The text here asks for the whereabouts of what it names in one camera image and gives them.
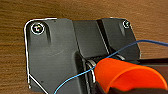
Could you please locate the small orange cup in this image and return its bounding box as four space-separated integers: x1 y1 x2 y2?
94 58 168 94

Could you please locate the thin blue cable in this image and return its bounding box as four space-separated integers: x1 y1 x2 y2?
53 38 168 94

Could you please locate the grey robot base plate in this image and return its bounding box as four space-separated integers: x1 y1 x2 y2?
22 16 143 94

